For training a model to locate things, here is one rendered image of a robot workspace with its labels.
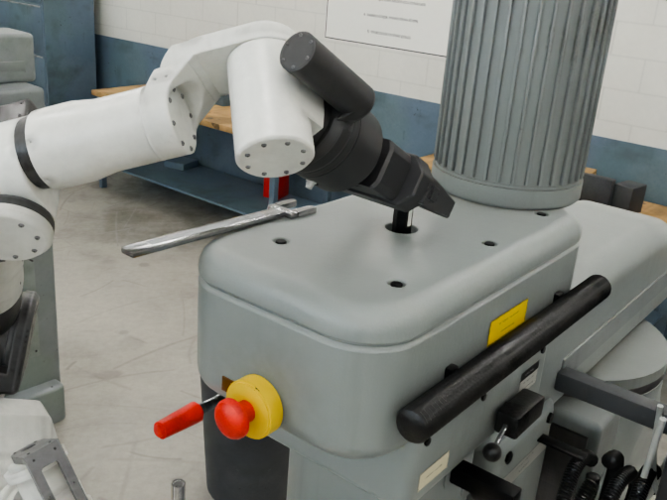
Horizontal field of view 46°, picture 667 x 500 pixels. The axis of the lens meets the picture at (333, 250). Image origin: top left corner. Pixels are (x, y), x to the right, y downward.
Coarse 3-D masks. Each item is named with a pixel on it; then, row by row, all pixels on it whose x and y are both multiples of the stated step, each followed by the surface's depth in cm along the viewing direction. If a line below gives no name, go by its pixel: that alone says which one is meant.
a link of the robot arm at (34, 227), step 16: (0, 208) 66; (16, 208) 66; (32, 208) 67; (0, 224) 67; (16, 224) 67; (32, 224) 67; (48, 224) 69; (0, 240) 69; (16, 240) 69; (32, 240) 69; (48, 240) 70; (0, 256) 71; (16, 256) 71; (32, 256) 71; (0, 272) 77; (16, 272) 80; (0, 288) 80; (16, 288) 83; (0, 304) 82
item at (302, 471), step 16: (304, 464) 94; (288, 480) 98; (304, 480) 94; (320, 480) 92; (336, 480) 91; (448, 480) 93; (288, 496) 98; (304, 496) 95; (320, 496) 93; (336, 496) 91; (352, 496) 90; (368, 496) 88; (432, 496) 91; (448, 496) 95; (464, 496) 99
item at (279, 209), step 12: (276, 204) 89; (288, 204) 90; (240, 216) 84; (252, 216) 84; (264, 216) 85; (276, 216) 86; (288, 216) 87; (300, 216) 88; (192, 228) 80; (204, 228) 80; (216, 228) 80; (228, 228) 81; (240, 228) 83; (156, 240) 76; (168, 240) 76; (180, 240) 77; (192, 240) 78; (132, 252) 73; (144, 252) 74
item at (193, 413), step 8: (208, 400) 85; (216, 400) 85; (184, 408) 82; (192, 408) 82; (200, 408) 83; (208, 408) 84; (168, 416) 81; (176, 416) 81; (184, 416) 81; (192, 416) 82; (200, 416) 83; (160, 424) 80; (168, 424) 80; (176, 424) 80; (184, 424) 81; (192, 424) 82; (160, 432) 80; (168, 432) 80; (176, 432) 81
